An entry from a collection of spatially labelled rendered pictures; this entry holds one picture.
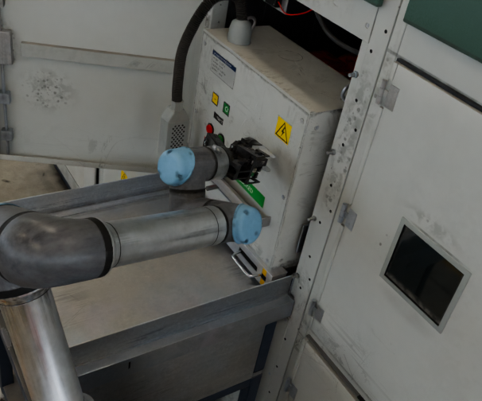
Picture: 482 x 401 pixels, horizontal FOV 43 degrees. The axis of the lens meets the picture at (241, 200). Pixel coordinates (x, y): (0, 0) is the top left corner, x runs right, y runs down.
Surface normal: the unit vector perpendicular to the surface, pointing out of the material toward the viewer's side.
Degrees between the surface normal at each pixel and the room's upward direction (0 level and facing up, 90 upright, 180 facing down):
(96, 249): 55
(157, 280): 0
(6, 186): 0
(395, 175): 90
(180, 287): 0
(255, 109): 90
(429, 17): 90
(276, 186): 90
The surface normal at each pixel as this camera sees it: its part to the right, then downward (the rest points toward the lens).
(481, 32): -0.84, 0.19
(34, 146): 0.08, 0.59
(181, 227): 0.69, -0.30
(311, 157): 0.52, 0.56
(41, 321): 0.64, 0.18
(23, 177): 0.16, -0.81
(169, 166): -0.62, 0.11
